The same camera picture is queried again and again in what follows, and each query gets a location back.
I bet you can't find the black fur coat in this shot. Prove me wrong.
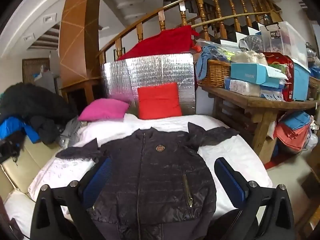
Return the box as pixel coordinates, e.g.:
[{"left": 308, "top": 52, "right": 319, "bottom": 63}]
[{"left": 0, "top": 82, "right": 75, "bottom": 145}]

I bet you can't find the wooden table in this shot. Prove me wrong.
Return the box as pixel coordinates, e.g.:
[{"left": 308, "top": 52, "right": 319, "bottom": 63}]
[{"left": 199, "top": 82, "right": 320, "bottom": 164}]

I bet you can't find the pink pillow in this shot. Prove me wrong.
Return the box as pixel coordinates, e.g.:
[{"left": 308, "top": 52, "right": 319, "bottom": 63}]
[{"left": 78, "top": 98, "right": 130, "bottom": 122}]

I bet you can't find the wicker basket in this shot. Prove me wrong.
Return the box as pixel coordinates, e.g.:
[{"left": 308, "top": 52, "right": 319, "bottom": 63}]
[{"left": 197, "top": 59, "right": 232, "bottom": 88}]

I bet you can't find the red pillow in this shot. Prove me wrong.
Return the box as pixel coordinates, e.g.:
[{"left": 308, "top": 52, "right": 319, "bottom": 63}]
[{"left": 137, "top": 82, "right": 182, "bottom": 120}]

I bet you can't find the wicker screen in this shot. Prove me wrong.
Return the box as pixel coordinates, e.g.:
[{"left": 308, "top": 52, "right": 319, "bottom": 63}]
[{"left": 22, "top": 58, "right": 50, "bottom": 84}]

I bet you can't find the red cloth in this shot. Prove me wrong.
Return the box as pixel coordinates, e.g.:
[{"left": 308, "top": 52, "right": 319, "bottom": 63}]
[{"left": 117, "top": 25, "right": 200, "bottom": 61}]

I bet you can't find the beige sofa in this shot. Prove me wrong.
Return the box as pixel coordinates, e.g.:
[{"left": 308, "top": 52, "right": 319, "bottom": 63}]
[{"left": 0, "top": 137, "right": 63, "bottom": 200}]

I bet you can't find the blue bag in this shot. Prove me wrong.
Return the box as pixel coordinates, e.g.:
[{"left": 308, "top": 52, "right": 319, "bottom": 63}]
[{"left": 280, "top": 111, "right": 312, "bottom": 130}]

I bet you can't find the white tissue pack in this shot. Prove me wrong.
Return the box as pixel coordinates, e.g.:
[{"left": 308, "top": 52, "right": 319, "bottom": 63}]
[{"left": 225, "top": 78, "right": 262, "bottom": 97}]

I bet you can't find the grey garment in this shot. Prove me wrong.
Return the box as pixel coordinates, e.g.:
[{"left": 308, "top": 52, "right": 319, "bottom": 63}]
[{"left": 59, "top": 117, "right": 83, "bottom": 148}]

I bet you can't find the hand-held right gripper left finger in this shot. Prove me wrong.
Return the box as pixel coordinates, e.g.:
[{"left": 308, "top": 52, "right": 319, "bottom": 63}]
[{"left": 30, "top": 157, "right": 113, "bottom": 240}]

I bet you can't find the beige plastic-wrapped bundle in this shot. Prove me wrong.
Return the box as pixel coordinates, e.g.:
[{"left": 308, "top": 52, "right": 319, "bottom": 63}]
[{"left": 231, "top": 50, "right": 268, "bottom": 65}]

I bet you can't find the orange bag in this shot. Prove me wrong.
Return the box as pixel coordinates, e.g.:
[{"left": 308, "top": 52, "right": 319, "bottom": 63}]
[{"left": 274, "top": 122, "right": 312, "bottom": 153}]

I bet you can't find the white bed sheet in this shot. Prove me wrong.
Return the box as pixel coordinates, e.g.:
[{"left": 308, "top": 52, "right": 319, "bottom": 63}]
[{"left": 4, "top": 112, "right": 273, "bottom": 230}]

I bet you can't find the wooden stair railing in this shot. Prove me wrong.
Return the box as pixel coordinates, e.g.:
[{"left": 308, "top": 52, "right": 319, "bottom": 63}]
[{"left": 96, "top": 0, "right": 284, "bottom": 65}]

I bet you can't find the clear plastic bag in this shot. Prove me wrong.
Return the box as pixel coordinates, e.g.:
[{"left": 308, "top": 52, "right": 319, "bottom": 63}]
[{"left": 239, "top": 35, "right": 264, "bottom": 53}]

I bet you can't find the blue jacket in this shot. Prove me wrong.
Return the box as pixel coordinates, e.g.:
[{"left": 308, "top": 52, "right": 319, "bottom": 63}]
[{"left": 0, "top": 116, "right": 40, "bottom": 144}]

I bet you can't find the clear plastic storage bin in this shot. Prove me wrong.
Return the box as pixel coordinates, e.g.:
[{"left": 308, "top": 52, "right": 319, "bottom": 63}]
[{"left": 259, "top": 21, "right": 308, "bottom": 67}]

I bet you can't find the red gift box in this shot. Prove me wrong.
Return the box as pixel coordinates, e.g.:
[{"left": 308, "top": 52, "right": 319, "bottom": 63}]
[{"left": 260, "top": 52, "right": 295, "bottom": 102}]

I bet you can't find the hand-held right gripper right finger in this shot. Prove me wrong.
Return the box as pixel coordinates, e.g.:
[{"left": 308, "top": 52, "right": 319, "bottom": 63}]
[{"left": 214, "top": 157, "right": 296, "bottom": 240}]

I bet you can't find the blue plastic storage bin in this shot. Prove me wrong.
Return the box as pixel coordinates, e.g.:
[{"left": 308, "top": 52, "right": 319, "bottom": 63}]
[{"left": 291, "top": 59, "right": 312, "bottom": 101}]

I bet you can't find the light blue cardboard box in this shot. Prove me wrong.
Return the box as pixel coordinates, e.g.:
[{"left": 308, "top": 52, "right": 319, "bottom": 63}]
[{"left": 230, "top": 62, "right": 288, "bottom": 88}]

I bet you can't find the blue cloth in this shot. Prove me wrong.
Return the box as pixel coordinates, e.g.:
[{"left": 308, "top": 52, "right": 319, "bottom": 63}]
[{"left": 196, "top": 45, "right": 233, "bottom": 80}]

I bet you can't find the curved wooden panel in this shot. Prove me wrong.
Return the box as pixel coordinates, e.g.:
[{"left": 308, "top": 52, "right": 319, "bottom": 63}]
[{"left": 59, "top": 0, "right": 102, "bottom": 103}]

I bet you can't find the black quilted jacket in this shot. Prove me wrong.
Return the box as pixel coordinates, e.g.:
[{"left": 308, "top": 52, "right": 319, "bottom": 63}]
[{"left": 55, "top": 122, "right": 240, "bottom": 240}]

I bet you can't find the silver foil insulation board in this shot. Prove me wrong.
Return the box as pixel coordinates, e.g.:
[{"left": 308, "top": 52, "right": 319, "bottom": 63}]
[{"left": 100, "top": 52, "right": 196, "bottom": 117}]

